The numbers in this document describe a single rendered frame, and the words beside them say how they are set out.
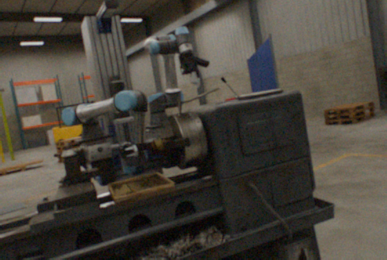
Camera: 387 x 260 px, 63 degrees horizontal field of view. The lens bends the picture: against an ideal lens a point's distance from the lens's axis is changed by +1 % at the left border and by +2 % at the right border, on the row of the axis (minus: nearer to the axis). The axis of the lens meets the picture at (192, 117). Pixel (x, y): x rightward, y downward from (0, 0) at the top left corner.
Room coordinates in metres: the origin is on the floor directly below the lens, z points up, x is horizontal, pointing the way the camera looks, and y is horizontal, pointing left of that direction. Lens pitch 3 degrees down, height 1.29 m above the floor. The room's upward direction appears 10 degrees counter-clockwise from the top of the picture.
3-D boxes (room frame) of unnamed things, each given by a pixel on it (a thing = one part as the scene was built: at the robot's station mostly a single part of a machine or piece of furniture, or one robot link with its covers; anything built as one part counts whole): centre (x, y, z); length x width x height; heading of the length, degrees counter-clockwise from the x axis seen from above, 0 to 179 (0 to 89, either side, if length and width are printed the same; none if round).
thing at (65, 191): (1.58, 0.65, 0.95); 0.43 x 0.17 x 0.05; 20
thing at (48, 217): (1.55, 0.69, 0.90); 0.47 x 0.30 x 0.06; 20
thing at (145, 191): (1.67, 0.34, 0.89); 0.36 x 0.30 x 0.04; 20
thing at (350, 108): (8.81, -4.33, 0.22); 1.25 x 0.86 x 0.44; 127
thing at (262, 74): (8.40, -1.95, 1.18); 4.12 x 0.80 x 2.35; 176
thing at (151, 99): (2.39, 0.24, 1.33); 0.13 x 0.12 x 0.14; 104
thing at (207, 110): (1.93, -0.30, 1.06); 0.59 x 0.48 x 0.39; 110
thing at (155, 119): (2.38, 0.25, 1.21); 0.15 x 0.15 x 0.10
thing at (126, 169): (1.94, 0.43, 0.98); 0.11 x 0.08 x 0.11; 159
